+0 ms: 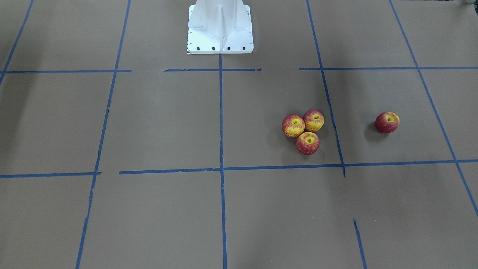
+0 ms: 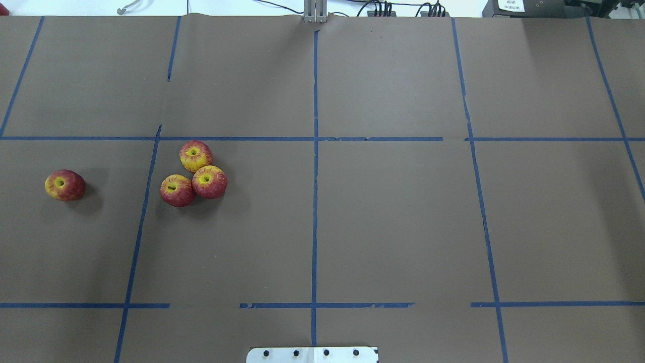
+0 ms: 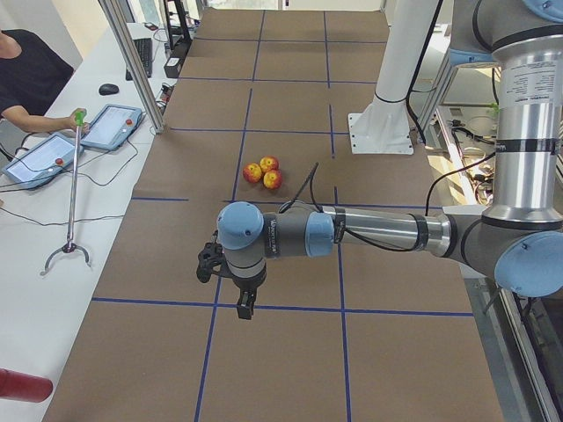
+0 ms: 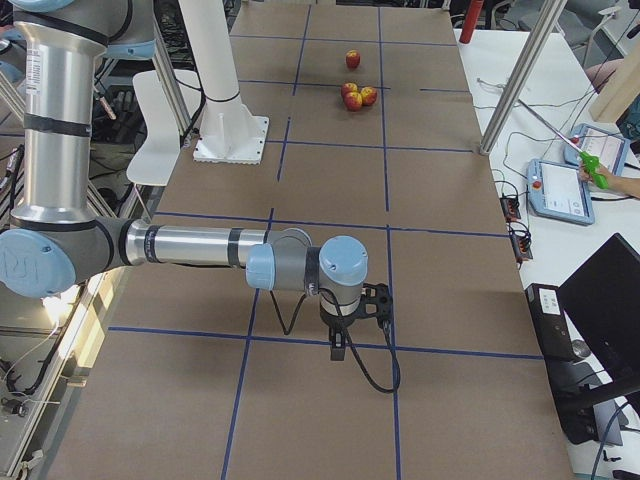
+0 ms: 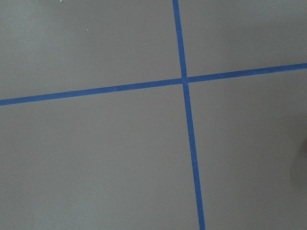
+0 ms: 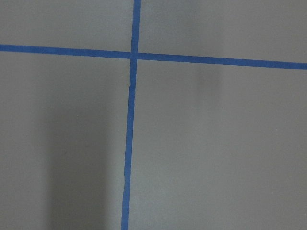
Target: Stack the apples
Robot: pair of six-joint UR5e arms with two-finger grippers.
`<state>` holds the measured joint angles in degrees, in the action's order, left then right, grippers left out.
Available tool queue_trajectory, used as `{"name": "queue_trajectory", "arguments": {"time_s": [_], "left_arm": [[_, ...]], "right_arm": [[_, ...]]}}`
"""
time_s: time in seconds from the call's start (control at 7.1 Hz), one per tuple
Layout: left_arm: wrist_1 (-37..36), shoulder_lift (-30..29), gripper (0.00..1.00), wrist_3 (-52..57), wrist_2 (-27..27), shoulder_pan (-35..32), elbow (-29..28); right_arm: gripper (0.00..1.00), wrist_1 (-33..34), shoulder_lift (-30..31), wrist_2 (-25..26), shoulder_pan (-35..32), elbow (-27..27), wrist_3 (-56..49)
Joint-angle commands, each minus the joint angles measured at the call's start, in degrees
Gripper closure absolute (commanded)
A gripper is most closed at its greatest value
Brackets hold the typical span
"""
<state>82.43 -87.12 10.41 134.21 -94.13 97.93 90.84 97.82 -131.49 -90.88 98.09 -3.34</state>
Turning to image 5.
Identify blue tape grid lines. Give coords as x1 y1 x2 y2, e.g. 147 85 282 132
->
0 0 307 230

